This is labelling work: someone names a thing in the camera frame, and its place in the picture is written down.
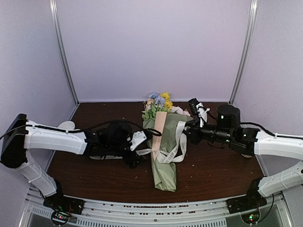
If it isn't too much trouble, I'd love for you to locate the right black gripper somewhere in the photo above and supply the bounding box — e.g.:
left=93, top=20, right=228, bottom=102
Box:
left=177, top=118, right=233, bottom=146

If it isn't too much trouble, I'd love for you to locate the white printed ribbon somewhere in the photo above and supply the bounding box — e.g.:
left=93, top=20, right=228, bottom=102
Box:
left=136, top=121, right=187, bottom=164

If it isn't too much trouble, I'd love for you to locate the pink rose stem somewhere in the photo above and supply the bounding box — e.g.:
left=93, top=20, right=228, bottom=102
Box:
left=170, top=106, right=190, bottom=116

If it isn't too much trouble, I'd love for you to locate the pink wrapping paper sheet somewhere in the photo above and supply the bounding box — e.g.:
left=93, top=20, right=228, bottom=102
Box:
left=142, top=112, right=194, bottom=192

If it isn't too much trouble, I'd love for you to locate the pale yellow flower stem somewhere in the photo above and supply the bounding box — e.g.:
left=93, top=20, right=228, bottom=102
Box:
left=142, top=105, right=170, bottom=121

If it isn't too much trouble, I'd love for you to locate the peach flower stem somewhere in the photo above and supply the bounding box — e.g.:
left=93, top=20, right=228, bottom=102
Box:
left=143, top=98, right=155, bottom=111

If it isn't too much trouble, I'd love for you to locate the blue flower stem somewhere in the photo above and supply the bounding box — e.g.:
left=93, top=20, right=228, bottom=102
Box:
left=148, top=92, right=165, bottom=106

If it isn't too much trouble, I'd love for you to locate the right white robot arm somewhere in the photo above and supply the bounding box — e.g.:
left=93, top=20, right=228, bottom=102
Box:
left=186, top=98, right=303, bottom=209

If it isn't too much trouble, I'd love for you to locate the left white patterned bowl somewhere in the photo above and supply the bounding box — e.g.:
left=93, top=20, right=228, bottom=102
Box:
left=58, top=121, right=75, bottom=130

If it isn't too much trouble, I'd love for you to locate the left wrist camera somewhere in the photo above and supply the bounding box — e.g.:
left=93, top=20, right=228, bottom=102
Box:
left=130, top=131, right=146, bottom=151

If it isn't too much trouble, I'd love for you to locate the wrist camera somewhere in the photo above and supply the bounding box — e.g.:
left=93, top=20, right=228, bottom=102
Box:
left=188, top=98, right=210, bottom=128
left=130, top=131, right=146, bottom=151

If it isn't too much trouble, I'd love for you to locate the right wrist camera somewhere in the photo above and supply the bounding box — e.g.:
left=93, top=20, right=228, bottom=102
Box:
left=188, top=98, right=210, bottom=128

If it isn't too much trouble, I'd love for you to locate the front aluminium rail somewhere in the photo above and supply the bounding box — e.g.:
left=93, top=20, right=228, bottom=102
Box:
left=23, top=186, right=288, bottom=227

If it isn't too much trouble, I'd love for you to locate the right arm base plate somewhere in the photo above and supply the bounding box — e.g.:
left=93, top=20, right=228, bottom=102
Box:
left=226, top=195, right=267, bottom=225

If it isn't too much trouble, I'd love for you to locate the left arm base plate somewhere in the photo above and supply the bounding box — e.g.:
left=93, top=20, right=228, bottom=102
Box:
left=43, top=197, right=85, bottom=226

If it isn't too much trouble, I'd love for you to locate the right aluminium frame post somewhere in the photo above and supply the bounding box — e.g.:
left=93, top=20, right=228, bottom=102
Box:
left=229, top=0, right=258, bottom=104

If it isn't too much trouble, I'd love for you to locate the aluminium frame post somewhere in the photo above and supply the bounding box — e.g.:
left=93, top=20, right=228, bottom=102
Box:
left=229, top=0, right=258, bottom=104
left=49, top=0, right=79, bottom=105

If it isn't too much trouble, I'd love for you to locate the left aluminium frame post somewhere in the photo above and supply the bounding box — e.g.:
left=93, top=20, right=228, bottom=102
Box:
left=49, top=0, right=79, bottom=105

